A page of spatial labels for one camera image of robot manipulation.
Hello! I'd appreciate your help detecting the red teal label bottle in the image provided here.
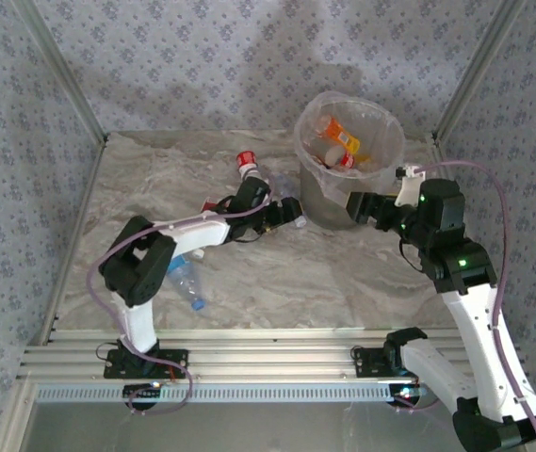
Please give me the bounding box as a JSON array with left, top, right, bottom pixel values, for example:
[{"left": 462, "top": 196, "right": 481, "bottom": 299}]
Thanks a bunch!
[{"left": 236, "top": 150, "right": 268, "bottom": 186}]

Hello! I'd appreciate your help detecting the large clear blue cap bottle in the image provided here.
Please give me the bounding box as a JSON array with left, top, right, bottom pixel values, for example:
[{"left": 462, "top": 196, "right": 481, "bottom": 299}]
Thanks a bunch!
[{"left": 166, "top": 255, "right": 208, "bottom": 313}]

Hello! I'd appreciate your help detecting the grey plastic bin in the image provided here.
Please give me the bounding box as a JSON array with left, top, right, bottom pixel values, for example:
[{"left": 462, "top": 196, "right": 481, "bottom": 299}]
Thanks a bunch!
[{"left": 294, "top": 93, "right": 407, "bottom": 231}]

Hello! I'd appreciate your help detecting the clear plastic bin liner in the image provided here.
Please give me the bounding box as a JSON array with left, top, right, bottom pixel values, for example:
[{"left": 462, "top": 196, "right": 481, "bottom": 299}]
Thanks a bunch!
[{"left": 294, "top": 91, "right": 407, "bottom": 189}]

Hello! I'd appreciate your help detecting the black right controller board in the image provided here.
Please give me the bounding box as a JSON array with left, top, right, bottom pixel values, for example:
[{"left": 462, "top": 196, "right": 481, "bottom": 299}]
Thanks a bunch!
[{"left": 388, "top": 383, "right": 428, "bottom": 401}]

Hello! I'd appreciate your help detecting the black controller board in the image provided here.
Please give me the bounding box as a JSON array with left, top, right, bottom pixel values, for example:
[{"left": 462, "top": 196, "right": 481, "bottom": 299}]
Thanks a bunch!
[
  {"left": 388, "top": 383, "right": 428, "bottom": 401},
  {"left": 122, "top": 381, "right": 164, "bottom": 397}
]

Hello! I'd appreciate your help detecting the grey metal panel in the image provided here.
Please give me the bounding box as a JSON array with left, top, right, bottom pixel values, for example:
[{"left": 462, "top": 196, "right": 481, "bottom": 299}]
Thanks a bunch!
[{"left": 22, "top": 399, "right": 526, "bottom": 452}]

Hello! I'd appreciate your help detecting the black left controller board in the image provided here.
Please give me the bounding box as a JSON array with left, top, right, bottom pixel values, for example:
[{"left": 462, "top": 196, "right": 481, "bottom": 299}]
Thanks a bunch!
[{"left": 122, "top": 381, "right": 164, "bottom": 397}]

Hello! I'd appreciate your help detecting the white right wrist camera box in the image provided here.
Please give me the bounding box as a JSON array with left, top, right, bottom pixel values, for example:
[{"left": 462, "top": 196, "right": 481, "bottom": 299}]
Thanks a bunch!
[{"left": 395, "top": 163, "right": 427, "bottom": 208}]

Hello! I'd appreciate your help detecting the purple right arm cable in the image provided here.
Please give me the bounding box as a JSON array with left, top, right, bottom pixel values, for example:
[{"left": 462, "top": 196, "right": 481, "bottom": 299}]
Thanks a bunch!
[{"left": 392, "top": 159, "right": 536, "bottom": 452}]

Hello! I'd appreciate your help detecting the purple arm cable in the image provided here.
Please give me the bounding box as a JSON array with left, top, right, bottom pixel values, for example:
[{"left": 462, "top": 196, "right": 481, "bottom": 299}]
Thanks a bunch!
[
  {"left": 392, "top": 159, "right": 536, "bottom": 452},
  {"left": 87, "top": 187, "right": 276, "bottom": 416}
]

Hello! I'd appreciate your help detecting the aluminium side rail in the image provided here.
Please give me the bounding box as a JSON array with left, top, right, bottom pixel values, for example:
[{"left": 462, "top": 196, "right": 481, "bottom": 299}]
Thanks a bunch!
[
  {"left": 26, "top": 134, "right": 111, "bottom": 347},
  {"left": 430, "top": 131, "right": 509, "bottom": 345}
]

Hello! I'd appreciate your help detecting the aluminium front frame rail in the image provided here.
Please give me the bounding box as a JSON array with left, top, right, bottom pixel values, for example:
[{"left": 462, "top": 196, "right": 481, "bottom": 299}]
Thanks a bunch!
[{"left": 16, "top": 328, "right": 530, "bottom": 383}]

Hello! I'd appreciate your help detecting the aluminium frame post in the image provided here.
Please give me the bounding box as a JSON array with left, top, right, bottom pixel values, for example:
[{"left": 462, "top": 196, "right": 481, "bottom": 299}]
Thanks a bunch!
[
  {"left": 431, "top": 0, "right": 530, "bottom": 145},
  {"left": 11, "top": 0, "right": 110, "bottom": 145}
]

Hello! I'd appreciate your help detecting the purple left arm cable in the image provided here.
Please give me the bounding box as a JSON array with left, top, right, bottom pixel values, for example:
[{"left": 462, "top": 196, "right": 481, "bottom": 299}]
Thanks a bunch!
[{"left": 87, "top": 187, "right": 276, "bottom": 416}]

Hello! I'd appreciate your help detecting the grey slotted cable duct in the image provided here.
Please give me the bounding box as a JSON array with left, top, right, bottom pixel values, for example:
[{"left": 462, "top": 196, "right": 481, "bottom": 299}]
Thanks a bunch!
[{"left": 35, "top": 381, "right": 431, "bottom": 405}]

